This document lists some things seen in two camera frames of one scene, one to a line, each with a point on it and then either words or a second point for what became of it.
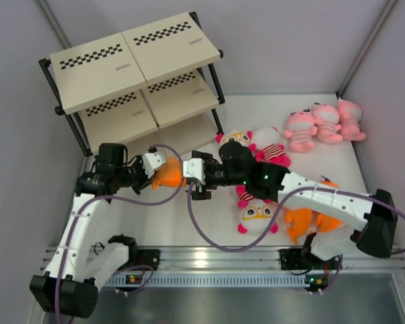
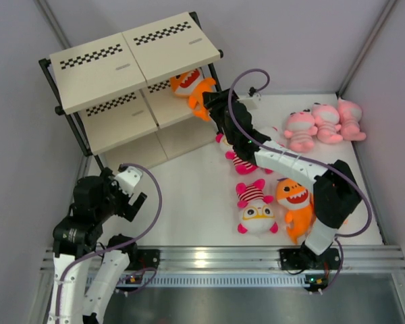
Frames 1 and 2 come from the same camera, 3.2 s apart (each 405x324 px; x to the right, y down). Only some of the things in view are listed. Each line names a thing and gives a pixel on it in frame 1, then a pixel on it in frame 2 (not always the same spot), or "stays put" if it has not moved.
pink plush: x=300 y=129 stays put
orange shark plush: x=169 y=175 → x=191 y=84
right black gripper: x=202 y=193 → x=217 y=102
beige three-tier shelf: x=153 y=86 stays put
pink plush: x=327 y=119 stays put
